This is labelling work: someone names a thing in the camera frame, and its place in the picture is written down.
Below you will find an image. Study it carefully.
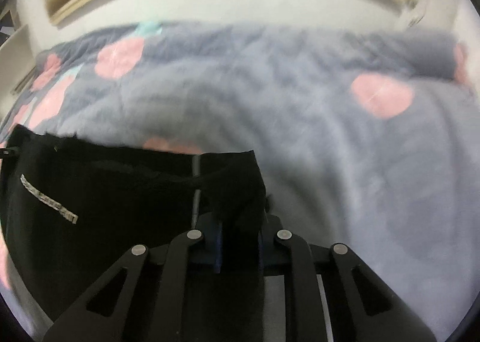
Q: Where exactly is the black hooded jacket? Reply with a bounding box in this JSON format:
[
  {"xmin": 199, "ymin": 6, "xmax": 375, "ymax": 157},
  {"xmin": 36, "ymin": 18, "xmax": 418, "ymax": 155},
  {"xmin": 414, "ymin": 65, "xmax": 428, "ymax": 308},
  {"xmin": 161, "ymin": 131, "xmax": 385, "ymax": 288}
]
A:
[{"xmin": 1, "ymin": 126, "xmax": 266, "ymax": 341}]

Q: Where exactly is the grey floral bed quilt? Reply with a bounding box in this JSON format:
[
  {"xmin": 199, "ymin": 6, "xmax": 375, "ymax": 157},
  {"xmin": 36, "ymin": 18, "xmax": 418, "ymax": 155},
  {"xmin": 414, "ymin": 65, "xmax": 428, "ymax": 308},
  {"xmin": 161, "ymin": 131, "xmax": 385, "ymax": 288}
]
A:
[{"xmin": 1, "ymin": 23, "xmax": 479, "ymax": 341}]

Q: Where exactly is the white bedside shelf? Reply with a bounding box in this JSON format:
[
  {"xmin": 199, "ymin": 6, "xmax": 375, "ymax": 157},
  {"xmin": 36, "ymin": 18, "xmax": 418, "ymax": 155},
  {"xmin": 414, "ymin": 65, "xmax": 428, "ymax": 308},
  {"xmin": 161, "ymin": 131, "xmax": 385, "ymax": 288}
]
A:
[{"xmin": 0, "ymin": 5, "xmax": 36, "ymax": 120}]

